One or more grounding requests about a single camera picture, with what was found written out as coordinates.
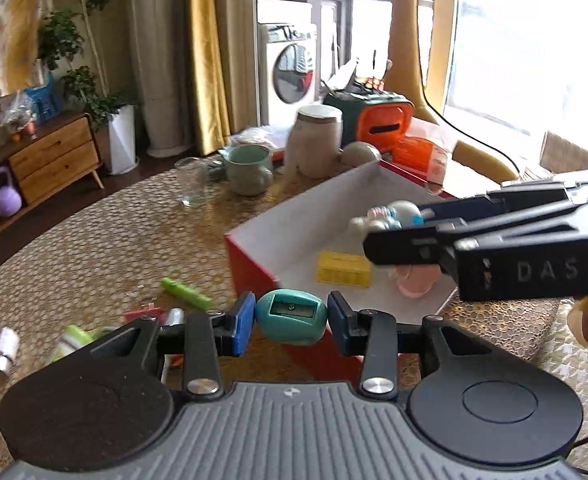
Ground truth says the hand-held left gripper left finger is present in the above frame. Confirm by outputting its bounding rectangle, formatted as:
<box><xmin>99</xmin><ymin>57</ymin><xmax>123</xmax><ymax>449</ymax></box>
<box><xmin>91</xmin><ymin>291</ymin><xmax>257</xmax><ymax>397</ymax></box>

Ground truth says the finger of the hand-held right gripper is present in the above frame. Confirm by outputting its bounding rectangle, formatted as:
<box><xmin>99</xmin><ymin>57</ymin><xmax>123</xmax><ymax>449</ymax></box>
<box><xmin>363</xmin><ymin>205</ymin><xmax>588</xmax><ymax>273</ymax></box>
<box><xmin>419</xmin><ymin>183</ymin><xmax>582</xmax><ymax>222</ymax></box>

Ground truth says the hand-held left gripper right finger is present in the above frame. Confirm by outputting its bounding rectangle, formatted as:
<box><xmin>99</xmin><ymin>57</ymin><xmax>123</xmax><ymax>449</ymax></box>
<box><xmin>326</xmin><ymin>291</ymin><xmax>490</xmax><ymax>402</ymax></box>

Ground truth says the white blue toy figure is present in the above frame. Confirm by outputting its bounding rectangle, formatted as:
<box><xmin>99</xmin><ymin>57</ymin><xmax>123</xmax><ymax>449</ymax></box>
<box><xmin>349</xmin><ymin>200</ymin><xmax>425</xmax><ymax>233</ymax></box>

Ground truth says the teal pencil sharpener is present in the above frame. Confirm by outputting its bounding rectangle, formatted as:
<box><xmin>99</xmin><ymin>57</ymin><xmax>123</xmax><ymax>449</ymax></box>
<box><xmin>254</xmin><ymin>289</ymin><xmax>330</xmax><ymax>347</ymax></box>

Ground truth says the red cardboard box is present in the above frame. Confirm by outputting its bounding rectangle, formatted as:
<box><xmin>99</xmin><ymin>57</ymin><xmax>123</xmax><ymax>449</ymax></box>
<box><xmin>224</xmin><ymin>160</ymin><xmax>467</xmax><ymax>372</ymax></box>

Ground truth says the pink round toy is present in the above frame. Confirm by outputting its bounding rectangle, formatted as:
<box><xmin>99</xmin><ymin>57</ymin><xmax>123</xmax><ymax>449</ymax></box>
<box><xmin>391</xmin><ymin>265</ymin><xmax>452</xmax><ymax>300</ymax></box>

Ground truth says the yellow ridged block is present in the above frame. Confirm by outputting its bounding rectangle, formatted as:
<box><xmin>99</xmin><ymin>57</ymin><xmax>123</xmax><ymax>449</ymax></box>
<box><xmin>315</xmin><ymin>251</ymin><xmax>373</xmax><ymax>288</ymax></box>

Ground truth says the green cylindrical tube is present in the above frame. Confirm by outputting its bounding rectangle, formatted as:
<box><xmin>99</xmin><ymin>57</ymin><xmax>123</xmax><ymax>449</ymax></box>
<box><xmin>161</xmin><ymin>277</ymin><xmax>214</xmax><ymax>311</ymax></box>

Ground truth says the orange plastic cup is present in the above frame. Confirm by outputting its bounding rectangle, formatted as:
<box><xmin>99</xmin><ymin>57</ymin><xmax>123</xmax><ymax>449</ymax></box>
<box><xmin>389</xmin><ymin>120</ymin><xmax>460</xmax><ymax>186</ymax></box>

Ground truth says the pink binder clip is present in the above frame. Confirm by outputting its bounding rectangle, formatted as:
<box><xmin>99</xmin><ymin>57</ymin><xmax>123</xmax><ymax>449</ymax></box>
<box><xmin>124</xmin><ymin>307</ymin><xmax>162</xmax><ymax>324</ymax></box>

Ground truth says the grey round ball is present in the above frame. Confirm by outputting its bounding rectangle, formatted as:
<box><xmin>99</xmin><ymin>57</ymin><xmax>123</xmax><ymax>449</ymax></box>
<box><xmin>340</xmin><ymin>141</ymin><xmax>382</xmax><ymax>168</ymax></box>

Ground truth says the green orange toaster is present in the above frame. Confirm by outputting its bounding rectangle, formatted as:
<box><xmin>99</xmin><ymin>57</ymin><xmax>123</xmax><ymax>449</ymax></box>
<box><xmin>322</xmin><ymin>85</ymin><xmax>415</xmax><ymax>153</ymax></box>

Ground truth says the beige lidded jar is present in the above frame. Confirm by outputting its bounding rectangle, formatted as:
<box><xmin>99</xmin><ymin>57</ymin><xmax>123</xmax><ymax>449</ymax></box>
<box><xmin>285</xmin><ymin>105</ymin><xmax>344</xmax><ymax>179</ymax></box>

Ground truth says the clear drinking glass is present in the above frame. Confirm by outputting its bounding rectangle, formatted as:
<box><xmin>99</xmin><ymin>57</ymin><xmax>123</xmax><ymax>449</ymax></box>
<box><xmin>175</xmin><ymin>156</ymin><xmax>210</xmax><ymax>207</ymax></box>

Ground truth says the pale green mug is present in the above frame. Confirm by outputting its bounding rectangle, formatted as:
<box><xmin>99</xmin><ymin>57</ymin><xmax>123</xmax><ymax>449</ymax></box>
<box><xmin>223</xmin><ymin>144</ymin><xmax>275</xmax><ymax>197</ymax></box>

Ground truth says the green white tube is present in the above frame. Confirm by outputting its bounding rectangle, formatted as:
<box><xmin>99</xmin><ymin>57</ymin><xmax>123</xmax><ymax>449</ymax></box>
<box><xmin>49</xmin><ymin>325</ymin><xmax>117</xmax><ymax>366</ymax></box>

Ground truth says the clear plastic packet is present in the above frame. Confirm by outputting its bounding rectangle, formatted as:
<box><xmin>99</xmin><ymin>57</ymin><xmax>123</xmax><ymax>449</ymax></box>
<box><xmin>234</xmin><ymin>127</ymin><xmax>290</xmax><ymax>161</ymax></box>

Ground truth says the white folded paper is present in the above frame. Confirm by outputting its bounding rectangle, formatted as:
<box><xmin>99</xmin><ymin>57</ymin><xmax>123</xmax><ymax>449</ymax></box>
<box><xmin>320</xmin><ymin>57</ymin><xmax>361</xmax><ymax>92</ymax></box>

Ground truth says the white washing machine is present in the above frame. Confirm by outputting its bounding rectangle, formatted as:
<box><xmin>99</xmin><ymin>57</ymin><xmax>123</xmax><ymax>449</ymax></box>
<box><xmin>258</xmin><ymin>22</ymin><xmax>320</xmax><ymax>126</ymax></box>

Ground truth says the white planter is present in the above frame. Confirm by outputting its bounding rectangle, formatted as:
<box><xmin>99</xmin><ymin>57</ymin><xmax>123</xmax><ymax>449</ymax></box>
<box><xmin>105</xmin><ymin>105</ymin><xmax>140</xmax><ymax>176</ymax></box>

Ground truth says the white silver small cylinder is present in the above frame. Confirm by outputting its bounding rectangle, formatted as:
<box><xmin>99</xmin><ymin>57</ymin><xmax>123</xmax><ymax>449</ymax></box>
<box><xmin>0</xmin><ymin>327</ymin><xmax>21</xmax><ymax>375</ymax></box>

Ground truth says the wooden sideboard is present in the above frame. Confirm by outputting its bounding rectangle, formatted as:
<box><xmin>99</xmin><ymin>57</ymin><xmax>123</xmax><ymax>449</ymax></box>
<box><xmin>0</xmin><ymin>112</ymin><xmax>106</xmax><ymax>261</ymax></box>

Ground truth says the beige sheer curtain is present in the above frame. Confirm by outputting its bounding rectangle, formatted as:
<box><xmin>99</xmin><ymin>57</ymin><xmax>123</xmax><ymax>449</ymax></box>
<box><xmin>211</xmin><ymin>0</ymin><xmax>261</xmax><ymax>136</ymax></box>

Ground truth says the purple kettlebell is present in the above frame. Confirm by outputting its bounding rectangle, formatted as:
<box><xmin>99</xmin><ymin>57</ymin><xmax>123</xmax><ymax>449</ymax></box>
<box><xmin>0</xmin><ymin>166</ymin><xmax>23</xmax><ymax>218</ymax></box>

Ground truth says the white tower air conditioner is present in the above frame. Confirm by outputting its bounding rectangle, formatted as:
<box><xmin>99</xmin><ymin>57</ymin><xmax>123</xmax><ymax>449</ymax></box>
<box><xmin>126</xmin><ymin>0</ymin><xmax>193</xmax><ymax>158</ymax></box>

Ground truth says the yellow curtain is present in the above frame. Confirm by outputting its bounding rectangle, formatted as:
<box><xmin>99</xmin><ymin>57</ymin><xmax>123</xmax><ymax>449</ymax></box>
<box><xmin>184</xmin><ymin>0</ymin><xmax>232</xmax><ymax>156</ymax></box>

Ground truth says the blue plastic stool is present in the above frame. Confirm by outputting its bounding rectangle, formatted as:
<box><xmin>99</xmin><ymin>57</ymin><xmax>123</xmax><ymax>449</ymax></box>
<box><xmin>24</xmin><ymin>75</ymin><xmax>65</xmax><ymax>122</ymax></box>

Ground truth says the clear plastic bag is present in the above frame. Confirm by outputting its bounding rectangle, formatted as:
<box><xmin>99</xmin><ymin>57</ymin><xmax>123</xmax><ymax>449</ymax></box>
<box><xmin>0</xmin><ymin>91</ymin><xmax>37</xmax><ymax>136</ymax></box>

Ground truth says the green potted plant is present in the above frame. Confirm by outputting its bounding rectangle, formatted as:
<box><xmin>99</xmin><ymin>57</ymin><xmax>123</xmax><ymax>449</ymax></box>
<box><xmin>36</xmin><ymin>0</ymin><xmax>140</xmax><ymax>126</ymax></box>

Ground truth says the yellow hanging cloth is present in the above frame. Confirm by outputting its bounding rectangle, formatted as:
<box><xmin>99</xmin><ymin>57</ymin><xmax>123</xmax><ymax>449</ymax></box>
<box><xmin>8</xmin><ymin>0</ymin><xmax>50</xmax><ymax>77</ymax></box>

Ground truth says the black cable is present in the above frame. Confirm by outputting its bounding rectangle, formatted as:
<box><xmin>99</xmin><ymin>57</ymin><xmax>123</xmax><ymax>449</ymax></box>
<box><xmin>420</xmin><ymin>85</ymin><xmax>521</xmax><ymax>172</ymax></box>

